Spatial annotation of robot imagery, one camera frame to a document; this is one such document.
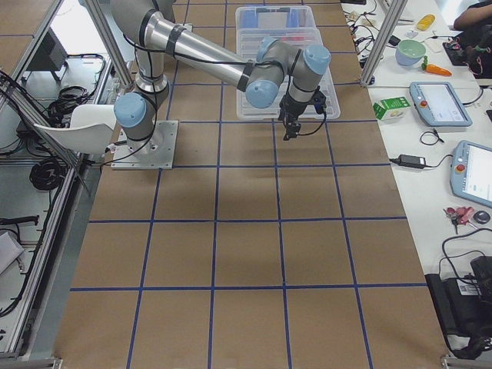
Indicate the green blue bowl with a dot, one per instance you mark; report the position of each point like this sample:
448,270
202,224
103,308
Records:
409,52

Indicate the aluminium frame post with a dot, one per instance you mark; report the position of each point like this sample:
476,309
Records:
388,25

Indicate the white plastic chair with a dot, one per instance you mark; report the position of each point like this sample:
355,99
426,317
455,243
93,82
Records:
90,131

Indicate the lower teach pendant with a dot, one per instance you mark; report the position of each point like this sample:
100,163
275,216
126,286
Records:
470,172

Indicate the black camera equipment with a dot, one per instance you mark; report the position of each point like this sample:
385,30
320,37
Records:
463,305

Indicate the teach pendant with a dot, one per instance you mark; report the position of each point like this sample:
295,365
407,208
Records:
470,172
437,104

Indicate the toy corn cob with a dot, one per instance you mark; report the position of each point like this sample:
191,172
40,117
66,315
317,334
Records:
425,22

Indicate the toy carrot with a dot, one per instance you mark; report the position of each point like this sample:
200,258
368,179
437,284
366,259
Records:
434,69

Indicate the person in dark clothes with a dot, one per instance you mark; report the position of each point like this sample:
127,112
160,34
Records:
475,38

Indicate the black power adapter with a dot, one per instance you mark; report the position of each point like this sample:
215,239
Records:
415,162

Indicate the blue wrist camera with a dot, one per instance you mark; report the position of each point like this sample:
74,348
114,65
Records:
318,100

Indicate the red key bundle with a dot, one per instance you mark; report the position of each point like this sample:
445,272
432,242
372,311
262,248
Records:
457,216

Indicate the green white carton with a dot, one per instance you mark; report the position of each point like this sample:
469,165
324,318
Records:
391,108

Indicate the black round key fob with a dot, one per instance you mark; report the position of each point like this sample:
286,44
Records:
481,217

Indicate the clear plastic storage box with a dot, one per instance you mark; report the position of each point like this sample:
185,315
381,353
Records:
274,17

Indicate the upper teach pendant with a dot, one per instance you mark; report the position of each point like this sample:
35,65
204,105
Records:
437,104

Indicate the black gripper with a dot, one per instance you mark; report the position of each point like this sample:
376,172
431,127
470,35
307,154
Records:
290,108

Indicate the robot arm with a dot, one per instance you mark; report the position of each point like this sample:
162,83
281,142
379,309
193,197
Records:
149,27

